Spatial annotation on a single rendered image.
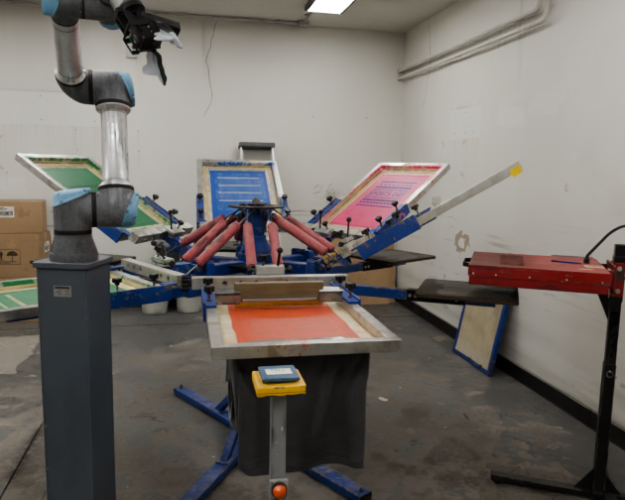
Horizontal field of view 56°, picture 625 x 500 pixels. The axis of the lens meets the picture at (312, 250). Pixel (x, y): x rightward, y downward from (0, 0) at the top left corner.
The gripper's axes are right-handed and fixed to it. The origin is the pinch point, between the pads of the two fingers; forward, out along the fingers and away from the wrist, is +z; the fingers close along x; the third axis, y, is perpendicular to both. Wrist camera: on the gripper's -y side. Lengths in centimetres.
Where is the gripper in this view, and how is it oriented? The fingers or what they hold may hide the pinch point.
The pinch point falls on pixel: (176, 67)
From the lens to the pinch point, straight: 167.7
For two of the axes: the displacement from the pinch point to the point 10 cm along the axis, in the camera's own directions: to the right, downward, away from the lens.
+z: 5.4, 8.3, -1.3
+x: 4.8, -4.3, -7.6
